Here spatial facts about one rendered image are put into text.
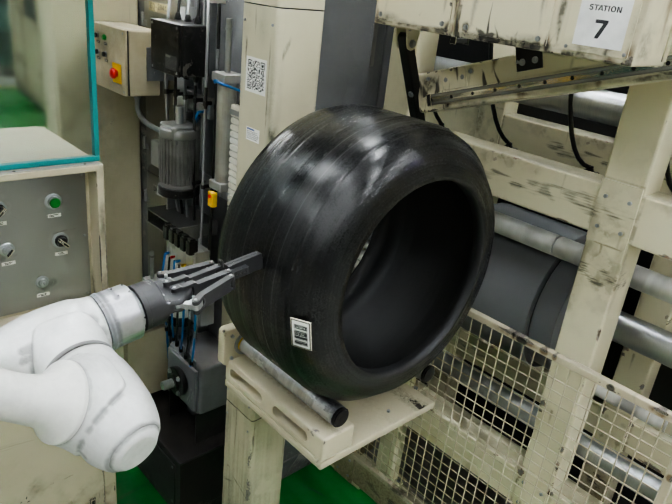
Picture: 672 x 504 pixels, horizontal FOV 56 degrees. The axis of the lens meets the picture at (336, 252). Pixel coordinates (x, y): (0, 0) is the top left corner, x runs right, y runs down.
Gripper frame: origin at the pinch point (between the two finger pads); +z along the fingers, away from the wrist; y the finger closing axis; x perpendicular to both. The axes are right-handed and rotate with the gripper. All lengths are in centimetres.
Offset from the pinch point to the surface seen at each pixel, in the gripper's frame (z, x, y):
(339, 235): 11.9, -6.3, -11.7
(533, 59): 68, -27, -9
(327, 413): 12.1, 36.0, -7.9
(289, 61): 32.4, -26.0, 26.9
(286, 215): 8.1, -7.8, -2.1
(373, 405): 31, 49, -2
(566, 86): 68, -23, -17
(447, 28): 56, -33, 4
